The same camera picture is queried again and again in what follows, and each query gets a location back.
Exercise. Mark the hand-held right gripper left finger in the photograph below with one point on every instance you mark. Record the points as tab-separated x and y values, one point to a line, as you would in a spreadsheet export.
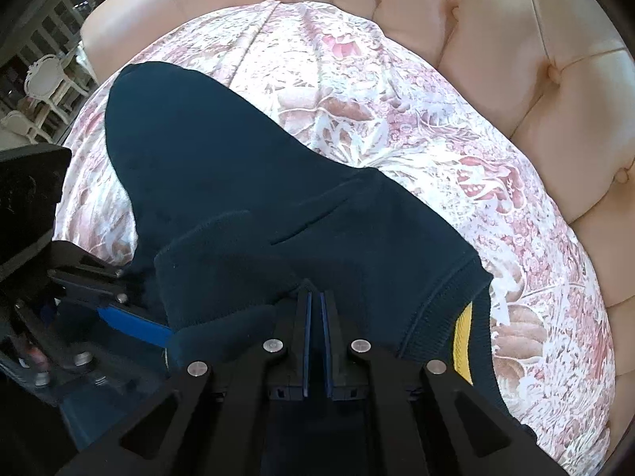
307	337

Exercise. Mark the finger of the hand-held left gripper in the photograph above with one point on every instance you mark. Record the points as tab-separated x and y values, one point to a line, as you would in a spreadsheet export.
94	282
134	326

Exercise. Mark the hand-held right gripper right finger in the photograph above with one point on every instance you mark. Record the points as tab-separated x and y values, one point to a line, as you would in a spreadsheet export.
325	342

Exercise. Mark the dark blue sweatshirt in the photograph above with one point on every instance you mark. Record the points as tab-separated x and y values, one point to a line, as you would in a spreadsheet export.
248	183

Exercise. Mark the white carved chair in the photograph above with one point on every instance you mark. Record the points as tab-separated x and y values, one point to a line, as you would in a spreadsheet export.
20	124
47	79

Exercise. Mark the pink floral blanket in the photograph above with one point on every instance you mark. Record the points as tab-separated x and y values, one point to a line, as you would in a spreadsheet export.
397	109

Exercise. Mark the tufted beige leather sofa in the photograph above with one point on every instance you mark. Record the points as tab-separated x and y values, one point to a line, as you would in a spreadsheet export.
545	34

